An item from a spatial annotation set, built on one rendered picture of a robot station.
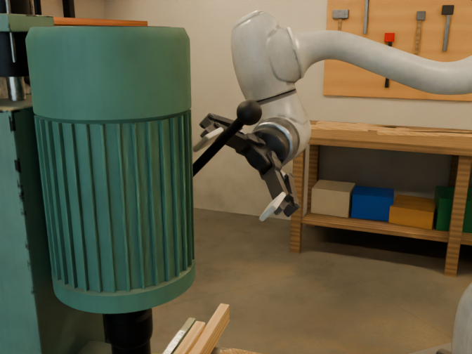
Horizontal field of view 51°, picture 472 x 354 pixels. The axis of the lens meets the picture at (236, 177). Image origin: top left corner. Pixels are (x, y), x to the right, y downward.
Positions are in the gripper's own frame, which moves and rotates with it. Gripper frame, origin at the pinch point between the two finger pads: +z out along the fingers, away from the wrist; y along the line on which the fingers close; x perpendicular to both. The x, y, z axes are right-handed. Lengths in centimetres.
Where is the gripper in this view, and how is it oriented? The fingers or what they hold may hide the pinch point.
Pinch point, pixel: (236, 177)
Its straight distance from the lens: 70.8
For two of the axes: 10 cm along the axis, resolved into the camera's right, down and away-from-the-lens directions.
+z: -2.9, 2.7, -9.2
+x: 6.6, -6.4, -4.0
